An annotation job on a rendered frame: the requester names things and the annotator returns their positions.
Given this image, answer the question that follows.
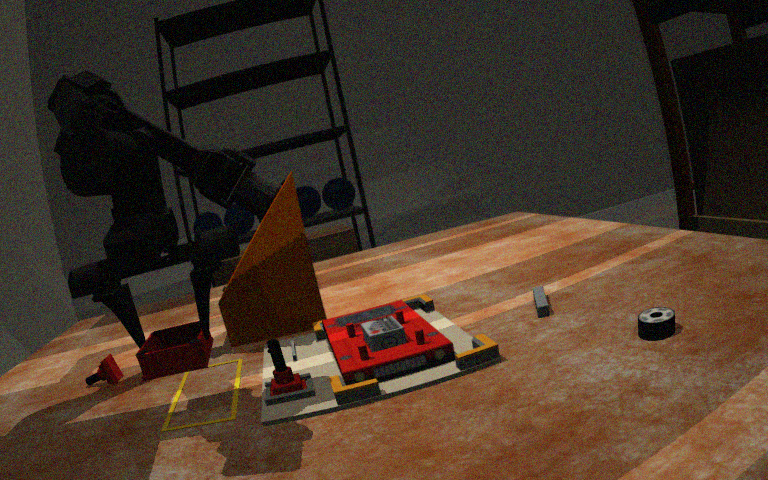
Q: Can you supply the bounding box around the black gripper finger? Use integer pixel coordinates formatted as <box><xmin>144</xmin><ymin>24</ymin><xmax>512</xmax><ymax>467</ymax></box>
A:
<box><xmin>190</xmin><ymin>260</ymin><xmax>222</xmax><ymax>340</ymax></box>
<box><xmin>92</xmin><ymin>283</ymin><xmax>146</xmax><ymax>348</ymax></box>

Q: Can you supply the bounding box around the black toy tyre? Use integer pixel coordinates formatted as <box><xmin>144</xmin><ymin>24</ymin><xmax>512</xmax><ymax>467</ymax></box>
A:
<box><xmin>638</xmin><ymin>307</ymin><xmax>675</xmax><ymax>341</ymax></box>

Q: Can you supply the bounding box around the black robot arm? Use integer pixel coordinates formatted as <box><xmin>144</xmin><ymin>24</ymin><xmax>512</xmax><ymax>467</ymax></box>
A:
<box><xmin>47</xmin><ymin>70</ymin><xmax>281</xmax><ymax>277</ymax></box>

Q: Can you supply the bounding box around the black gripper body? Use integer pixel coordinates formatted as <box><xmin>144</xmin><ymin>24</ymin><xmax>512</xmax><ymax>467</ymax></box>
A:
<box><xmin>68</xmin><ymin>185</ymin><xmax>240</xmax><ymax>299</ymax></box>

